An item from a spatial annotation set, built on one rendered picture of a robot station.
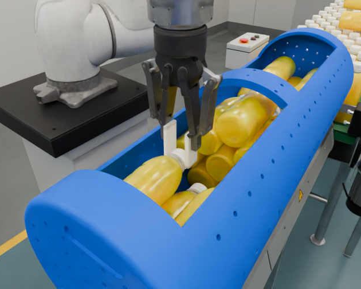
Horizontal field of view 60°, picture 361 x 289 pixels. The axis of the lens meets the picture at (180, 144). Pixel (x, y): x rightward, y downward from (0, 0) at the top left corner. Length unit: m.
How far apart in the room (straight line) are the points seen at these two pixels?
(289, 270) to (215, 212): 1.49
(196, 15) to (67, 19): 0.51
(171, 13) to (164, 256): 0.28
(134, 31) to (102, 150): 0.35
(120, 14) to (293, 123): 0.56
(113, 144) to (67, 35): 0.33
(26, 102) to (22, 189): 1.49
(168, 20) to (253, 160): 0.22
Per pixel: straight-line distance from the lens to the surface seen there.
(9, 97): 1.04
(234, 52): 1.30
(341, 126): 1.23
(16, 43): 3.33
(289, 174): 0.53
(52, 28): 0.88
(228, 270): 0.39
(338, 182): 1.71
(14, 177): 2.56
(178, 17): 0.41
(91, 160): 0.94
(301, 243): 1.98
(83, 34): 0.89
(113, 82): 0.99
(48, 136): 0.81
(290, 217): 0.84
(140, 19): 0.93
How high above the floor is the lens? 1.46
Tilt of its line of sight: 34 degrees down
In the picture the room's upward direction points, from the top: straight up
